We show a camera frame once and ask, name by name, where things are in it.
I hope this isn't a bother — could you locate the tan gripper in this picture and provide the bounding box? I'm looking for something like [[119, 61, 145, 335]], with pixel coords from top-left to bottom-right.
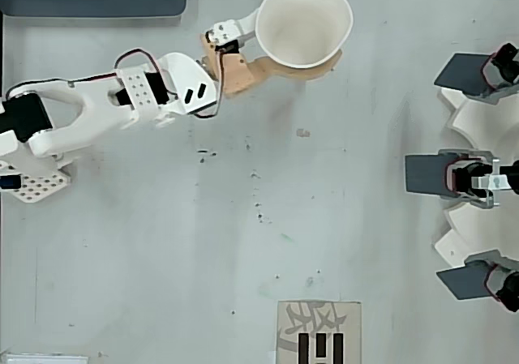
[[199, 7, 344, 97]]

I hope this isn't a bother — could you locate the white paper cup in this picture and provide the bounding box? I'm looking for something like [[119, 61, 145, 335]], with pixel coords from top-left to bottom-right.
[[254, 0, 354, 70]]

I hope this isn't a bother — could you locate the dark grey flap servo module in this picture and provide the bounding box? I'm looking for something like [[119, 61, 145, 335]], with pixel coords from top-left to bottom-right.
[[435, 249, 519, 313], [404, 148, 519, 209], [433, 42, 519, 105]]

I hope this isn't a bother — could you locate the white segmented round stand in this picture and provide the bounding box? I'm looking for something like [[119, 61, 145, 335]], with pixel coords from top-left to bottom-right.
[[432, 86, 519, 270]]

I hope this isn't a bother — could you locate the grey printed card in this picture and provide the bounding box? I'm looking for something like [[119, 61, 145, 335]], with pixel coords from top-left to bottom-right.
[[277, 300, 362, 364]]

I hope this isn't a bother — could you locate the thin gripper servo cable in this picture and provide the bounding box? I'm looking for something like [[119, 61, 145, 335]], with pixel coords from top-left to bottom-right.
[[192, 51, 224, 118]]

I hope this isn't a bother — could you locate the red black arm cable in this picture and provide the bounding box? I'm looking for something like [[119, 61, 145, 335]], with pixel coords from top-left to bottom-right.
[[66, 49, 171, 105]]

